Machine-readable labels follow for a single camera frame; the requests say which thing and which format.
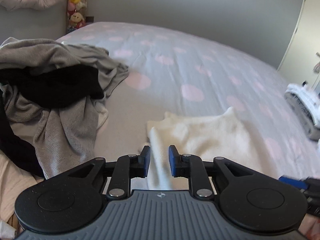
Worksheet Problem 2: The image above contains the folded white grey clothes stack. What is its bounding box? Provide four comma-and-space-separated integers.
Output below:
284, 82, 319, 141

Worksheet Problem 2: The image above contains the grey ribbed garment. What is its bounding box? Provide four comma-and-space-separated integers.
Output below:
1, 38, 129, 178

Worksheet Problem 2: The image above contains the dark wall socket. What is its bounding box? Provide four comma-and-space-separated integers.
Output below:
86, 16, 94, 23

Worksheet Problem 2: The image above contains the cream knit sweater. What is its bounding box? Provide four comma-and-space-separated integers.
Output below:
146, 107, 277, 190

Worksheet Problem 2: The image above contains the black knit garment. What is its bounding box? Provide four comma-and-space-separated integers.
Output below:
1, 64, 104, 109

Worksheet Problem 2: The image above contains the white door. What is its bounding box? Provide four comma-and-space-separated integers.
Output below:
278, 0, 320, 88

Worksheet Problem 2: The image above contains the plush toy storage column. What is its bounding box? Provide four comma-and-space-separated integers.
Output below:
67, 0, 87, 33

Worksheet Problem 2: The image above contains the white fluffy garment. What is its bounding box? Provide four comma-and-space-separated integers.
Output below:
95, 104, 108, 129

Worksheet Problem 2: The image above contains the pink dotted bed sheet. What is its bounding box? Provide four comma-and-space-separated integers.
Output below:
59, 22, 319, 178

